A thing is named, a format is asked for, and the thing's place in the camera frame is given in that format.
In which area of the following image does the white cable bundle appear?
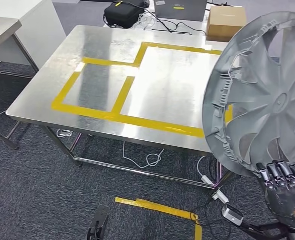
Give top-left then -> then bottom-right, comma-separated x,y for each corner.
135,13 -> 158,31

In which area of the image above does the small stainless steel table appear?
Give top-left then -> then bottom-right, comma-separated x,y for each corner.
0,16 -> 40,152

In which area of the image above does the white table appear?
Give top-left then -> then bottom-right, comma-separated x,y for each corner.
102,18 -> 229,43

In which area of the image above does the white power adapter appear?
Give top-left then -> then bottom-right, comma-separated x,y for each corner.
57,129 -> 73,139

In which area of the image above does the stainless steel workbench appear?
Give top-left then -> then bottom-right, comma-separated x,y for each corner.
5,24 -> 241,196

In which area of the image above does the grey equipment case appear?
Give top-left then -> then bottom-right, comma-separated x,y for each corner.
153,0 -> 208,22

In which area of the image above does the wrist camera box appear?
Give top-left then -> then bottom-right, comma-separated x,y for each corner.
86,204 -> 110,240
222,203 -> 245,227

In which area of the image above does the white cable under workbench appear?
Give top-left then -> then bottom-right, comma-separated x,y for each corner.
122,141 -> 206,180

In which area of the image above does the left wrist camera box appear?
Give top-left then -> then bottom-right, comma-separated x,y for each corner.
86,204 -> 110,240

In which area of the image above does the white power strip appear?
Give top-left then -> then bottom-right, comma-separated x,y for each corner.
201,175 -> 229,205

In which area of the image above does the black floor cable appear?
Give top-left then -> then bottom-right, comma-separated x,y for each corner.
189,194 -> 228,240

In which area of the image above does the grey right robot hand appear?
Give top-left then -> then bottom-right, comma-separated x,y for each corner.
256,159 -> 295,229

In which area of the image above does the black bag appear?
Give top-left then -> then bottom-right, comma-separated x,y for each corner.
104,0 -> 146,30

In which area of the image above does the brown cardboard box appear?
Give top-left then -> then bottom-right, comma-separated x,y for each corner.
206,5 -> 247,43

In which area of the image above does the grey plastic hubcap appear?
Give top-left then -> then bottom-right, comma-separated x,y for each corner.
202,11 -> 295,178

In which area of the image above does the white cabinet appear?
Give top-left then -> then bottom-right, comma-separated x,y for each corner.
0,0 -> 66,71

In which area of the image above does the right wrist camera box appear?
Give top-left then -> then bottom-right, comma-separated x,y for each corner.
222,203 -> 245,227

